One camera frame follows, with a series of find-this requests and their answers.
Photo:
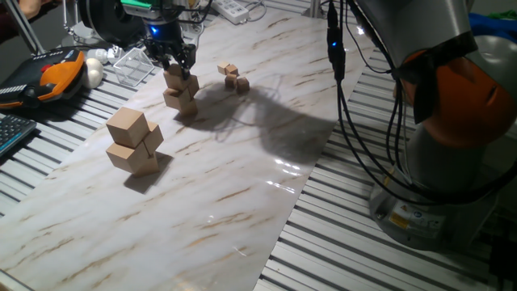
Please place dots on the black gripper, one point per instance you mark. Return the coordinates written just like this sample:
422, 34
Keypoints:
165, 38

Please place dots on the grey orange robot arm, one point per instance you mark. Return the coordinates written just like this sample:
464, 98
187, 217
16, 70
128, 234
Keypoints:
456, 101

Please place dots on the person's left forearm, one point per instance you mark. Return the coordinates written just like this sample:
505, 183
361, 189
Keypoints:
8, 30

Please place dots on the person's left hand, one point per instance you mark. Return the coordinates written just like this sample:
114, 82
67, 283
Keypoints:
32, 6

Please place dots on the clear plastic box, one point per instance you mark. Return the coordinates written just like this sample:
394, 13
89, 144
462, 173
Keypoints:
133, 66

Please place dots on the small wooden cube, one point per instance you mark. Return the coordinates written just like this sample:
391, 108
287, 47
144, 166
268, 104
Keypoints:
222, 68
232, 70
243, 85
230, 81

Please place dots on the white power strip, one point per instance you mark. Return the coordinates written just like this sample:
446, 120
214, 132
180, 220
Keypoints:
232, 10

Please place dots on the white plug adapter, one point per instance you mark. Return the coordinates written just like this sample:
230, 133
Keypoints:
101, 54

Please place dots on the black filament spool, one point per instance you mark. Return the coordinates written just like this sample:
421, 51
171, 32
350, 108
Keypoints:
105, 20

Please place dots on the white egg-shaped object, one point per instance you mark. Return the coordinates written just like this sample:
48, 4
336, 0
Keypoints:
93, 72

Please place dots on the grey metal stand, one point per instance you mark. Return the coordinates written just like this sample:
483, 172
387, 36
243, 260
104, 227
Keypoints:
70, 28

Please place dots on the orange black teach pendant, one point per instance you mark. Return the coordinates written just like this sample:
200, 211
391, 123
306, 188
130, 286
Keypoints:
56, 77

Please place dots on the marble pattern mat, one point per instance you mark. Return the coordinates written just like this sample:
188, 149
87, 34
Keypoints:
242, 202

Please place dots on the slanted metal pole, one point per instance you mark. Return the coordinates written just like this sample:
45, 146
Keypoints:
24, 26

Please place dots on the black keyboard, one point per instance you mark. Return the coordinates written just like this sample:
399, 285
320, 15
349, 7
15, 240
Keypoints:
14, 131

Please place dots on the blue bag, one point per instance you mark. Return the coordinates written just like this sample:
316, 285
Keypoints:
493, 26

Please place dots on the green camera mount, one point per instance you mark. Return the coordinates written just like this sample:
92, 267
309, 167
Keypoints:
135, 3

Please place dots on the aluminium frame profile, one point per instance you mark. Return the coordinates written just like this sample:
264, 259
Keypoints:
315, 8

